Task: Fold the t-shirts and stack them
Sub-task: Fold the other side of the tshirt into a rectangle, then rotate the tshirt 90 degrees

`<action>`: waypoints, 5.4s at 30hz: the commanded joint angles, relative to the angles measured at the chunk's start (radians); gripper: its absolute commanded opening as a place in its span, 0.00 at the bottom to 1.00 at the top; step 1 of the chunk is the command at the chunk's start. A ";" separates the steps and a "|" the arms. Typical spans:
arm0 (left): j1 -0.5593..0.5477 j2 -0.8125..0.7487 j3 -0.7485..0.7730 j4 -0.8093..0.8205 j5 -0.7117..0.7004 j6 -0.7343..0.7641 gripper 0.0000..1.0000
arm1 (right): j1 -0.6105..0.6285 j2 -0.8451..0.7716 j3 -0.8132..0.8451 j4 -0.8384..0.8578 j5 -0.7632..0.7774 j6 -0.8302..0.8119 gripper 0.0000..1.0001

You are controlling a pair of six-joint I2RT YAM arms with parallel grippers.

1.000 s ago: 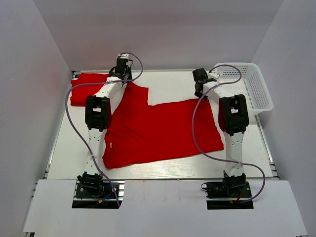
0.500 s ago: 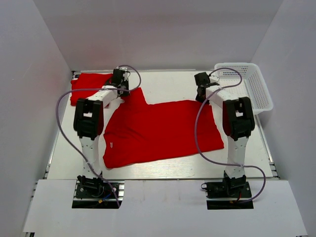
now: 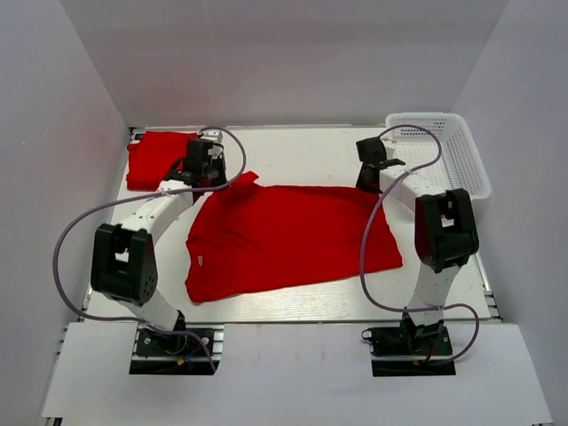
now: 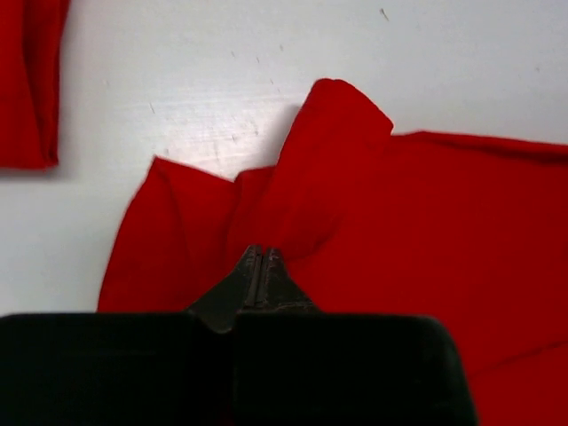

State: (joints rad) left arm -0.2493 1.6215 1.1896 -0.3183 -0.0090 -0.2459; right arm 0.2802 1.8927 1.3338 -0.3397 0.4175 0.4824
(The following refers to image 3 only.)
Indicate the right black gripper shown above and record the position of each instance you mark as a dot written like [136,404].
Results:
[362,184]

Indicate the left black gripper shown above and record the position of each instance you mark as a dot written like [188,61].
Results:
[219,161]

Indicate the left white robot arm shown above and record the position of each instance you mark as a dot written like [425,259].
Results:
[124,267]

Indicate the white plastic basket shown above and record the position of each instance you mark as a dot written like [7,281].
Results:
[419,136]

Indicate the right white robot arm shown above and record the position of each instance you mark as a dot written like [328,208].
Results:
[445,234]

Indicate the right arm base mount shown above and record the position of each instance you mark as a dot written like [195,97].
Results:
[393,356]

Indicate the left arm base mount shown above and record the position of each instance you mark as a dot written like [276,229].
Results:
[168,355]

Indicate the red t shirt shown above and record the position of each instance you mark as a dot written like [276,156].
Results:
[151,158]
[252,238]

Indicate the folded red t shirt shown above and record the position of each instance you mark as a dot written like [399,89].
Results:
[151,158]

